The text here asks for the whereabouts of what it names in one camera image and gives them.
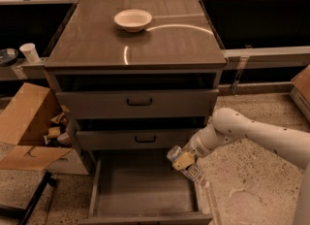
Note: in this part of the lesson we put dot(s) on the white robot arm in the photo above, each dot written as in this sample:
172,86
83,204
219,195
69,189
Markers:
226,126

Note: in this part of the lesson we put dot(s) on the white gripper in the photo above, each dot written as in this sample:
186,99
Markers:
198,148

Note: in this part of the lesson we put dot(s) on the grey top drawer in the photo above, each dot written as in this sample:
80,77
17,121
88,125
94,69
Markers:
138,104

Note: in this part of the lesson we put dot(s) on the grey middle drawer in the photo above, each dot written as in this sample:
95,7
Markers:
135,139

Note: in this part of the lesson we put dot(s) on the white ceramic bowl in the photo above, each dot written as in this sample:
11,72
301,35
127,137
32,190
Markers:
133,20

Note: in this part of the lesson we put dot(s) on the dark round dish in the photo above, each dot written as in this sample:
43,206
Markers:
8,56

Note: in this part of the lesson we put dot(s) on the clear blue plastic bottle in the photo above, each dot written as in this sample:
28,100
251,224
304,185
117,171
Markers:
193,172

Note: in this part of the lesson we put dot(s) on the cardboard box at right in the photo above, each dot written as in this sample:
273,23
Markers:
301,91

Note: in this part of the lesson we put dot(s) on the white paper cup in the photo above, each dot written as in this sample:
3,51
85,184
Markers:
30,53

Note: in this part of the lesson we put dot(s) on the grey drawer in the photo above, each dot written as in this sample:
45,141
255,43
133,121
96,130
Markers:
135,139
140,187
138,104

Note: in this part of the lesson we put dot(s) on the grey drawer cabinet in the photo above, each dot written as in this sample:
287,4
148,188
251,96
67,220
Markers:
177,50

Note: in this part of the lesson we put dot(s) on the open cardboard box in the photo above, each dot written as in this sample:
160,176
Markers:
26,124

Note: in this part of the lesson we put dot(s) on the grey bottom drawer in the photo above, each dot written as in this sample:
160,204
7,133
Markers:
140,187

